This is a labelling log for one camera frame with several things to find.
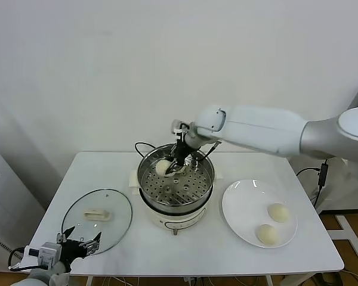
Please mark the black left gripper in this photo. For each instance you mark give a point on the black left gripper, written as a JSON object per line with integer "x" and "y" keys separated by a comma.
{"x": 74, "y": 248}

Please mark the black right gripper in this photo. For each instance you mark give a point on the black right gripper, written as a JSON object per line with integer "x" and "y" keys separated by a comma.
{"x": 183, "y": 153}

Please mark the round glass lid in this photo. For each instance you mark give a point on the round glass lid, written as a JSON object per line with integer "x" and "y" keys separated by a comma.
{"x": 92, "y": 229}

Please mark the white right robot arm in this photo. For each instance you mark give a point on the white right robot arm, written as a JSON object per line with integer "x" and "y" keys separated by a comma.
{"x": 262, "y": 131}

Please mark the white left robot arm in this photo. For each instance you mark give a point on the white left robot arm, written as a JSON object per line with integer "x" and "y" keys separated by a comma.
{"x": 44, "y": 277}

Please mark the steel perforated steamer basket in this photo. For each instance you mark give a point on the steel perforated steamer basket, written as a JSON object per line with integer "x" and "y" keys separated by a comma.
{"x": 179, "y": 190}

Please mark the cream electric cooker base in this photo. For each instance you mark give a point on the cream electric cooker base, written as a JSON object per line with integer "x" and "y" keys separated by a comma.
{"x": 182, "y": 219}

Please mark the white floor cabinet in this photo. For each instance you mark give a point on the white floor cabinet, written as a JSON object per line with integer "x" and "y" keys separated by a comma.
{"x": 9, "y": 193}

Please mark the white round plate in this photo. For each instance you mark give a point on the white round plate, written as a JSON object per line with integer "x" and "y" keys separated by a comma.
{"x": 247, "y": 208}

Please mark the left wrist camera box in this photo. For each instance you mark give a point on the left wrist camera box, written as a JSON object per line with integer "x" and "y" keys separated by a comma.
{"x": 49, "y": 253}

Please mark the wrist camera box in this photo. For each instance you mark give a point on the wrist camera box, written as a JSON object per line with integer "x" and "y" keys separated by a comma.
{"x": 179, "y": 126}
{"x": 49, "y": 253}

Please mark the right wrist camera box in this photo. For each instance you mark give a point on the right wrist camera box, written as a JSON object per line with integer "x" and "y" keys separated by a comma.
{"x": 179, "y": 126}

